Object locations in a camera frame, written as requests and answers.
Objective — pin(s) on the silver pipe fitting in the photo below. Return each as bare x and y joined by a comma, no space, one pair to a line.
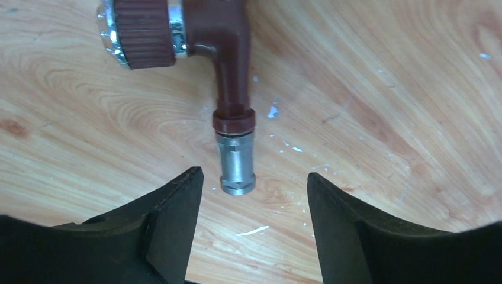
237,171

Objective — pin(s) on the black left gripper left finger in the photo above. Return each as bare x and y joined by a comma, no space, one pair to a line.
147,240

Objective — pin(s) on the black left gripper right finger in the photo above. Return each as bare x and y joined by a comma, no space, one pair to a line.
359,243

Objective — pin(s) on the brown faucet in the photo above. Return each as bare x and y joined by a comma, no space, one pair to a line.
158,33

